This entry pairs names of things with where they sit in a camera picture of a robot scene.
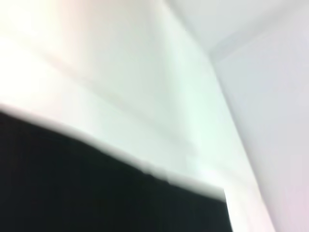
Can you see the black shirt with FREE print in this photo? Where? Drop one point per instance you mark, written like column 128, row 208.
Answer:
column 96, row 193

